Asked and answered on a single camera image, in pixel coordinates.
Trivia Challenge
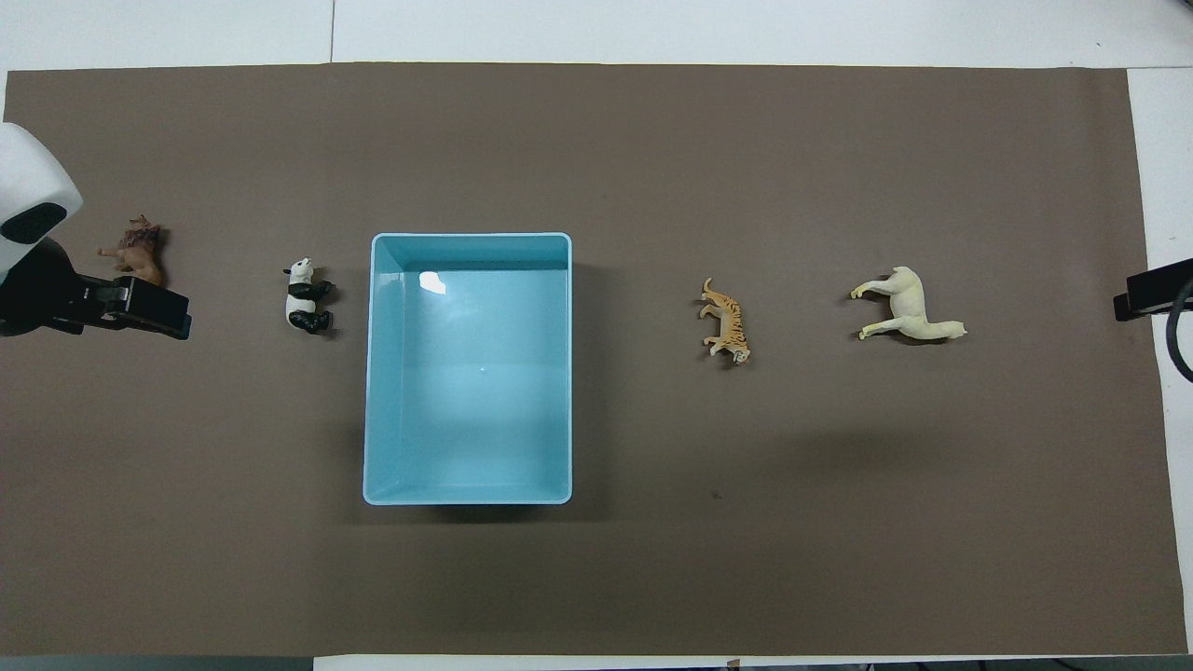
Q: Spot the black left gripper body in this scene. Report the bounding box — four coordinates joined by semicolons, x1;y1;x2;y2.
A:
0;237;125;337

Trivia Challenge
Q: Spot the brown lion toy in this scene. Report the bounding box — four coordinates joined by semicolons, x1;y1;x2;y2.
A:
97;214;165;287

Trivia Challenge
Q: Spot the black and white panda toy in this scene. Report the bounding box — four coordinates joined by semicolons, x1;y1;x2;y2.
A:
283;257;336;336

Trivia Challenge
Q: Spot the cream white horse toy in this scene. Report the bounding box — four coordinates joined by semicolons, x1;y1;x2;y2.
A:
849;266;968;344

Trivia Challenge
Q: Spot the orange striped tiger toy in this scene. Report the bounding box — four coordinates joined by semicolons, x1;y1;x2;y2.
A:
700;277;752;365

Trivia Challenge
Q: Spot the light blue storage box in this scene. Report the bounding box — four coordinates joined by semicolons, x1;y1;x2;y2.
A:
363;232;573;506

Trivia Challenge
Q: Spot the brown table mat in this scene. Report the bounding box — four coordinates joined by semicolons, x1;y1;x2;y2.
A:
0;62;1189;657

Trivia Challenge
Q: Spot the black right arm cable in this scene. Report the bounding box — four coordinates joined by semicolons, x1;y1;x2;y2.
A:
1165;278;1193;384

